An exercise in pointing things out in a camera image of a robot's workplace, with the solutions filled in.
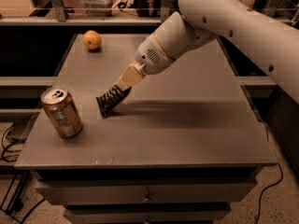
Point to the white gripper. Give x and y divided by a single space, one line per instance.
151 57

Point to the black rxbar chocolate bar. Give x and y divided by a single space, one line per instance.
109 100

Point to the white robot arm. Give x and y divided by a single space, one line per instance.
272 45

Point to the orange soda can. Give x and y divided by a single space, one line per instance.
60 108

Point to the orange fruit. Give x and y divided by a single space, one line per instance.
92 40

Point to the grey drawer cabinet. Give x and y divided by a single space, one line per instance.
191 122

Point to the grey box on floor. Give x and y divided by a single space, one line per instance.
19 131

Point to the upper grey drawer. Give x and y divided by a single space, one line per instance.
144 191

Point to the grey drawer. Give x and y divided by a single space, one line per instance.
148 214
144 191

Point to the lower grey drawer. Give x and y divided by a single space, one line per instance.
148 214

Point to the grey metal shelf rail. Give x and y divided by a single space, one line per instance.
72 12

